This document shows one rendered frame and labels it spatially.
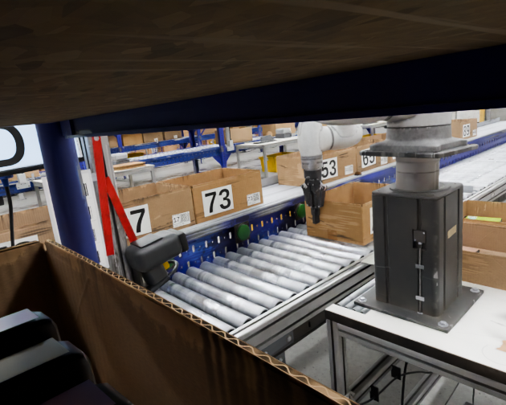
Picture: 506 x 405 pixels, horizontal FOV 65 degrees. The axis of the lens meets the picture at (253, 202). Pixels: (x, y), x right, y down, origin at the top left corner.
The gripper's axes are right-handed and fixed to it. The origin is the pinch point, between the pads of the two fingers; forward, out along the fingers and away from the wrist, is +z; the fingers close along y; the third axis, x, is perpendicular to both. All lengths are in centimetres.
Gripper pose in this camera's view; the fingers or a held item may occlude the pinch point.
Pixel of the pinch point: (316, 215)
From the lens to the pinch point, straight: 173.3
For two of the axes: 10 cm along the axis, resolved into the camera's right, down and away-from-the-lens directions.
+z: 1.0, 9.7, 2.2
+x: 7.3, -2.2, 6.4
